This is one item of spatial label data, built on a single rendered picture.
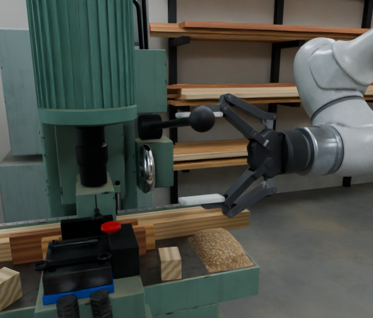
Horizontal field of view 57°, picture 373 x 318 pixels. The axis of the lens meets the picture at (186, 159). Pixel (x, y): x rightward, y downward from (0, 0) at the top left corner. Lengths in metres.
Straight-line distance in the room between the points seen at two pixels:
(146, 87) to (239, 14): 2.52
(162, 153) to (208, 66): 2.35
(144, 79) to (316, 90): 0.39
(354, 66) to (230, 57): 2.60
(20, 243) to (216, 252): 0.36
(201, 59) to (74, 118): 2.61
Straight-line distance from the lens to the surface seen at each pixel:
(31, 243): 0.71
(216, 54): 3.19
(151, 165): 0.77
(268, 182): 0.60
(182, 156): 2.65
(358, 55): 0.69
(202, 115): 0.44
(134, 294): 0.50
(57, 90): 0.59
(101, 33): 0.59
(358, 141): 0.64
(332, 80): 0.69
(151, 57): 0.85
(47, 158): 0.87
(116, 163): 0.77
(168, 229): 0.74
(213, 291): 0.66
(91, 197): 0.65
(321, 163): 0.61
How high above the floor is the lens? 1.25
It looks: 14 degrees down
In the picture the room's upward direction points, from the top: straight up
